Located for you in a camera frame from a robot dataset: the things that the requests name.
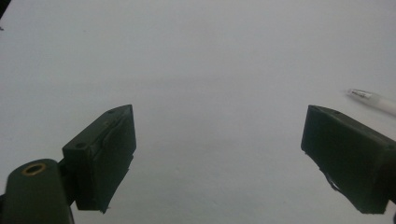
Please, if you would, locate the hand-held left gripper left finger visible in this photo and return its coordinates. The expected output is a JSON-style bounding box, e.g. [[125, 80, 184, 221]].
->
[[62, 104, 137, 215]]

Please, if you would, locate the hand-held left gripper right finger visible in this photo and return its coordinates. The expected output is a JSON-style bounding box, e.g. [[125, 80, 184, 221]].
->
[[300, 105, 396, 215]]

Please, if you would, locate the white pen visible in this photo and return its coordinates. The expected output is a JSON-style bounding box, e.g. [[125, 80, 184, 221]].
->
[[346, 88, 396, 118]]

